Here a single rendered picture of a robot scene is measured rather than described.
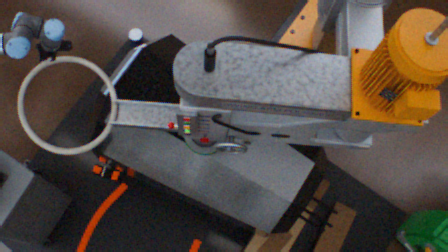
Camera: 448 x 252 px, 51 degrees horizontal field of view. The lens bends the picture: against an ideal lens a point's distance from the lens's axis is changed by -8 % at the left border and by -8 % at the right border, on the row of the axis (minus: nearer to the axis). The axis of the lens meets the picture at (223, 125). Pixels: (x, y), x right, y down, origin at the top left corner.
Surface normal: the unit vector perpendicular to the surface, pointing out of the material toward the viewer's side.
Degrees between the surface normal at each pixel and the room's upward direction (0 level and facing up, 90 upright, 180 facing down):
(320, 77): 0
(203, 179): 45
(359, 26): 0
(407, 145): 0
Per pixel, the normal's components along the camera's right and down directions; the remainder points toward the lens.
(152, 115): 0.01, -0.30
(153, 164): -0.31, 0.37
